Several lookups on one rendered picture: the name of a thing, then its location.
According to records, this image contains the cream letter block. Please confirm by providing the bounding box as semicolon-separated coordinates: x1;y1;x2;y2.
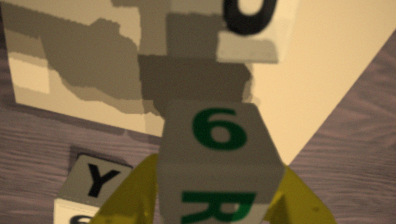
156;99;287;224
53;155;133;224
165;0;302;65

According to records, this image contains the beige flat mat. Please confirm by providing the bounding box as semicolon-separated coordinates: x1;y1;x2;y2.
0;0;396;165

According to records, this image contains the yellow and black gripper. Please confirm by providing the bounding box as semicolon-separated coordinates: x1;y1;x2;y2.
87;153;337;224

